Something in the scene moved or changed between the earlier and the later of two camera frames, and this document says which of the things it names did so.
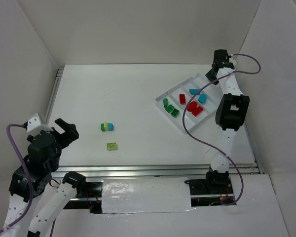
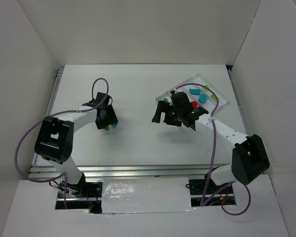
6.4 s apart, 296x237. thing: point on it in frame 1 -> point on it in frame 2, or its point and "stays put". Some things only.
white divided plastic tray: x=200 y=108 stays put
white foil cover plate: x=145 y=195 stays put
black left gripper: x=59 y=133 -> x=108 y=118
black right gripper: x=213 y=75 -> x=168 y=114
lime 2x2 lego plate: x=111 y=146 -> x=213 y=96
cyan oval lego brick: x=203 y=98 stays put
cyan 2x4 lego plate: x=194 y=91 stays put
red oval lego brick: x=192 y=106 stays put
